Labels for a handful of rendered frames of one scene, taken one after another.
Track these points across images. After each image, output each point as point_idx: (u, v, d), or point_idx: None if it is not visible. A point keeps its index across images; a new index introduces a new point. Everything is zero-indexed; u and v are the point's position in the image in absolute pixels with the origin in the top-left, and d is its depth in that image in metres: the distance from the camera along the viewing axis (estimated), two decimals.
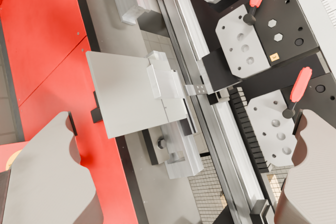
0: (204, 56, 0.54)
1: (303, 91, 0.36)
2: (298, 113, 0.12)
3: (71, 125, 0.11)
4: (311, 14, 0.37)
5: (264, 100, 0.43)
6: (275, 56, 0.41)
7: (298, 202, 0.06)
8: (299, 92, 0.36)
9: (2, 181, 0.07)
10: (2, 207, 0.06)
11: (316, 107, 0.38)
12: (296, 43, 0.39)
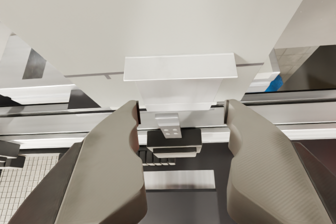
0: (216, 201, 0.22)
1: None
2: (224, 103, 0.13)
3: (137, 113, 0.12)
4: None
5: None
6: None
7: (246, 190, 0.07)
8: None
9: (75, 150, 0.08)
10: (70, 172, 0.07)
11: None
12: None
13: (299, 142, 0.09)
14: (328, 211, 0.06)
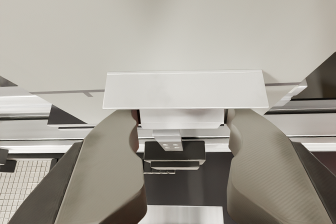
0: None
1: None
2: None
3: (137, 113, 0.12)
4: None
5: None
6: None
7: (246, 190, 0.07)
8: None
9: (75, 150, 0.08)
10: (70, 172, 0.07)
11: None
12: None
13: (299, 142, 0.09)
14: (328, 211, 0.06)
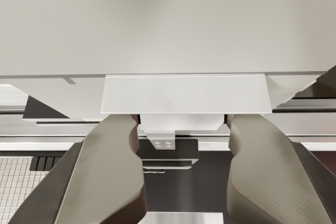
0: None
1: None
2: None
3: (137, 113, 0.12)
4: None
5: None
6: None
7: (246, 190, 0.07)
8: None
9: (75, 150, 0.08)
10: (70, 172, 0.07)
11: None
12: None
13: (299, 142, 0.09)
14: (328, 211, 0.06)
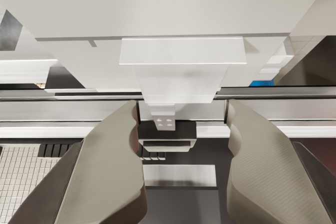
0: (217, 202, 0.19)
1: None
2: (224, 103, 0.13)
3: (137, 113, 0.12)
4: None
5: None
6: None
7: (246, 190, 0.07)
8: None
9: (75, 150, 0.08)
10: (70, 172, 0.07)
11: None
12: None
13: (299, 142, 0.09)
14: (328, 211, 0.06)
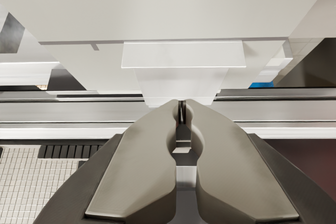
0: None
1: None
2: (181, 103, 0.14)
3: (178, 113, 0.12)
4: None
5: None
6: None
7: (215, 191, 0.07)
8: None
9: (115, 141, 0.09)
10: (108, 161, 0.08)
11: None
12: None
13: (254, 133, 0.09)
14: (288, 194, 0.06)
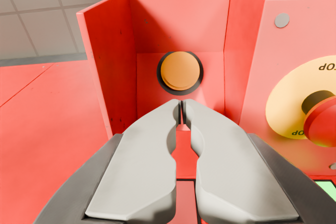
0: None
1: None
2: (181, 103, 0.14)
3: (178, 113, 0.12)
4: None
5: None
6: None
7: (215, 191, 0.07)
8: None
9: (115, 141, 0.09)
10: (108, 161, 0.08)
11: None
12: None
13: (254, 133, 0.09)
14: (288, 194, 0.06)
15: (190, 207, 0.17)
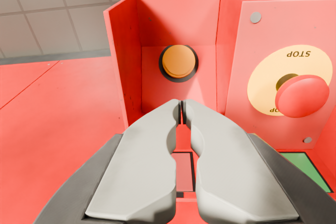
0: None
1: None
2: (181, 103, 0.14)
3: (178, 113, 0.12)
4: None
5: None
6: None
7: (215, 191, 0.07)
8: None
9: (115, 141, 0.09)
10: (108, 161, 0.08)
11: None
12: None
13: (254, 133, 0.09)
14: (288, 194, 0.06)
15: (186, 172, 0.20)
